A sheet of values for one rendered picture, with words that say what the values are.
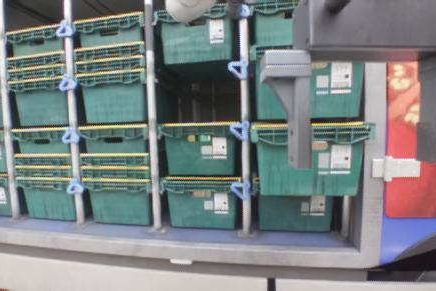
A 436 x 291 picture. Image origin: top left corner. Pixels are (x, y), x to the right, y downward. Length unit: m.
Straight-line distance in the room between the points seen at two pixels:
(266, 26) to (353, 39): 0.97
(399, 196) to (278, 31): 0.85
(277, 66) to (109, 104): 1.16
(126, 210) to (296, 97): 1.21
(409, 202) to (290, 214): 0.47
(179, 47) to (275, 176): 0.76
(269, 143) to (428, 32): 0.61
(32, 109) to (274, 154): 1.34
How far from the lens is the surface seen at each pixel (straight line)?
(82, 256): 1.40
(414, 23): 0.26
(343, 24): 0.23
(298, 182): 0.86
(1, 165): 1.86
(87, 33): 1.44
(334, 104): 0.87
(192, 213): 1.20
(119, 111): 1.28
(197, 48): 1.18
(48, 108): 1.56
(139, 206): 1.29
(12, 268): 1.73
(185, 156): 1.14
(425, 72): 0.30
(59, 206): 1.59
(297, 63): 0.21
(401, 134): 1.07
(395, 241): 1.17
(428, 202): 1.17
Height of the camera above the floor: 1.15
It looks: 4 degrees down
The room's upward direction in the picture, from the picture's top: 2 degrees counter-clockwise
